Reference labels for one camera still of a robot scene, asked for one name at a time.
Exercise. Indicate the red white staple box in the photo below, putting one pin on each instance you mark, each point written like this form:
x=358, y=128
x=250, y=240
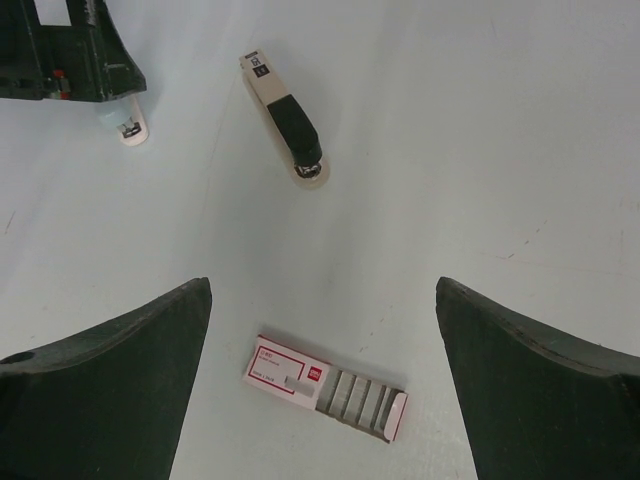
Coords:
x=358, y=401

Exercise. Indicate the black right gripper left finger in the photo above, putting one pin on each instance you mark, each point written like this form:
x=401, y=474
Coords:
x=108, y=402

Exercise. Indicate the beige and black stapler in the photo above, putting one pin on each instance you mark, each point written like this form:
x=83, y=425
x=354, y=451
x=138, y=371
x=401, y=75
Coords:
x=292, y=131

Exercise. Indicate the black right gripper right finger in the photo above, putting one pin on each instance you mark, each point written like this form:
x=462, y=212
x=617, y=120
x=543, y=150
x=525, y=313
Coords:
x=537, y=402

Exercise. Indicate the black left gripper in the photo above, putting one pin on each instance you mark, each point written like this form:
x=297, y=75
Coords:
x=85, y=63

